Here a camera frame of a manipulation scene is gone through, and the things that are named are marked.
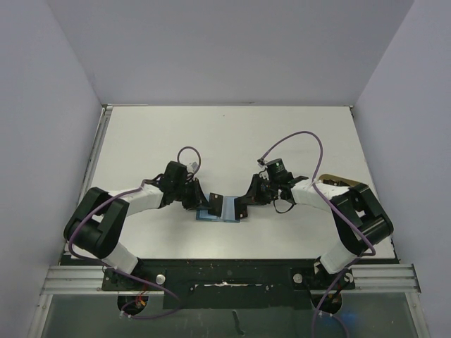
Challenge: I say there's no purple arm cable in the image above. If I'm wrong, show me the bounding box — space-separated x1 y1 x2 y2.
257 131 376 338
67 145 183 320

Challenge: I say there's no beige oval card tray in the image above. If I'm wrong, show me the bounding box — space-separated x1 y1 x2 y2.
319 174 359 187

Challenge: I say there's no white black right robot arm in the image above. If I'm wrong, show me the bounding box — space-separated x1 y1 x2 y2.
234 158 394 288

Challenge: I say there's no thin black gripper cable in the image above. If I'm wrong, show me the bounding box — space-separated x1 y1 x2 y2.
273 196 297 214

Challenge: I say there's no aluminium rail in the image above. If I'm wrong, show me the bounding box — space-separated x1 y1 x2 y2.
63 104 113 254
35 263 422 338

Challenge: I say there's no aluminium left side rail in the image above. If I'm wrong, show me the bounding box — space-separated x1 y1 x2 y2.
63 104 113 254

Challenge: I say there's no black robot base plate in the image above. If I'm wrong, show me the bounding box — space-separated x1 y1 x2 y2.
59 258 355 311

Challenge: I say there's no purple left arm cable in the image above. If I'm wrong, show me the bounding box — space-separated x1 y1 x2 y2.
67 145 183 320

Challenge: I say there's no aluminium front rail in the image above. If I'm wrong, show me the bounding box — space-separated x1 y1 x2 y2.
35 263 422 338

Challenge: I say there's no stack of credit cards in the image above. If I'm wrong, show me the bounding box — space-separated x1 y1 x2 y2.
322 180 350 187

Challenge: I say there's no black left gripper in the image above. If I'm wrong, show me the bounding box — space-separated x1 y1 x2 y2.
173 177 211 211

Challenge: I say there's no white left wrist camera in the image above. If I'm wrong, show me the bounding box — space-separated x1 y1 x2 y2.
187 162 199 175

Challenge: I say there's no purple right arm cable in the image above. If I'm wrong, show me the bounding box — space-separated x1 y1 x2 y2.
257 131 376 338

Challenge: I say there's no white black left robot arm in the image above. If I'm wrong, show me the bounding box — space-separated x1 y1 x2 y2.
63 161 209 289

